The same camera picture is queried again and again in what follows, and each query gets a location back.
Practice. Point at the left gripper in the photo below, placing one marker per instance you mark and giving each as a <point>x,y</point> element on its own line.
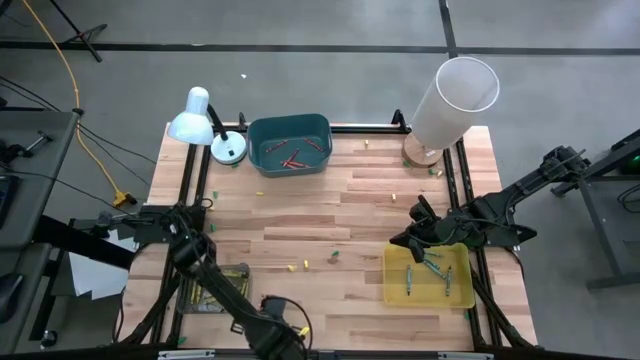
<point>272,340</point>

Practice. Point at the black keyboard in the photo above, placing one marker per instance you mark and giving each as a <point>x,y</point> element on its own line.
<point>6,200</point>

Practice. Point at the red-orange crayon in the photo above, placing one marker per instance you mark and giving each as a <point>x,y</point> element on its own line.
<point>292,156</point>
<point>298,164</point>
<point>313,144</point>
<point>276,146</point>
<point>285,162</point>

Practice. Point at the long yellow-green crayon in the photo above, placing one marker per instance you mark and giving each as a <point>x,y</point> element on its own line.
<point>232,273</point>

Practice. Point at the grey desk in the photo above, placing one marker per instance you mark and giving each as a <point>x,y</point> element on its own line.
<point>35,200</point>

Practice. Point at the black aluminium table frame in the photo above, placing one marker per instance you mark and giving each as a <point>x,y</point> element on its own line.
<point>370,129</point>

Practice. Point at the black side table frame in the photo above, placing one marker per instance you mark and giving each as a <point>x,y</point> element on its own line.
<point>605,235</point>

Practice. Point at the black clamp tool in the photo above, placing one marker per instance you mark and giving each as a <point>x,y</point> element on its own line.
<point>15,150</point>

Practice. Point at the clear grey plastic tray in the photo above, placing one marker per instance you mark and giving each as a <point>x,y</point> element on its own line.
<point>189,274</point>

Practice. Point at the yellow plastic tray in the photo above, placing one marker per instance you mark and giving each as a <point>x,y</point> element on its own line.
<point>430,295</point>

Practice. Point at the black computer mouse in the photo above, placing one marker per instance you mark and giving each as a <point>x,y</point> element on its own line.
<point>10,297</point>

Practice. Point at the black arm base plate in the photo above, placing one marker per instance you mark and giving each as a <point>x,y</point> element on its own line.
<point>150,230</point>
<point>515,234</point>

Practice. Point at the white gooseneck desk lamp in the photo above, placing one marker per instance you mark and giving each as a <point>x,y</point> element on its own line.
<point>192,125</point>

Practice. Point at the black desk leg bar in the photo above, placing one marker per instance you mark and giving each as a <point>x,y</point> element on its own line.
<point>85,243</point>

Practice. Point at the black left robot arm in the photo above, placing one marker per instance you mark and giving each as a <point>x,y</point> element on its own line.
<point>220,290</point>

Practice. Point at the black device green light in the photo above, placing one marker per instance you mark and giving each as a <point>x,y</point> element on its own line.
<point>636,162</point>

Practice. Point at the grey metal clamp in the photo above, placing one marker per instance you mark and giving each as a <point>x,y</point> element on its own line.
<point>104,220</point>

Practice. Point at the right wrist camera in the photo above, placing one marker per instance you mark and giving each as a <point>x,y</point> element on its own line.
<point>422,207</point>

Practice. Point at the silver metal bracket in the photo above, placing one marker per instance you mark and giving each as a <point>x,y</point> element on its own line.
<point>185,355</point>
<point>465,356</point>

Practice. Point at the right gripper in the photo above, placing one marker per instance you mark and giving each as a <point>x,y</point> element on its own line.
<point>435,230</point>

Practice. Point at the white paper sheet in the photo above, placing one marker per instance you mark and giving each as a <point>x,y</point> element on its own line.
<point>95,277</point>

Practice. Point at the small black caster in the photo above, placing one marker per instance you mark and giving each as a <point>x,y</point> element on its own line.
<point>48,338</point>

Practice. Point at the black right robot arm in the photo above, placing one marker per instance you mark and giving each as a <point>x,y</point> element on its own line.
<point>520,190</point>

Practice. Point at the white cylinder shade lamp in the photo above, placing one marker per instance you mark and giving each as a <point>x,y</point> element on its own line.
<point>450,110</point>

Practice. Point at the teal plastic bin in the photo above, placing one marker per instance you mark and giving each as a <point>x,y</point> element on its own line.
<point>295,135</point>

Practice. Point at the black tripod stand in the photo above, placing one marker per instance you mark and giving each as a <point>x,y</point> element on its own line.
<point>80,36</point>

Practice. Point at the yellow crayon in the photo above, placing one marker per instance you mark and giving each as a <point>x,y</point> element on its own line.
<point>244,286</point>

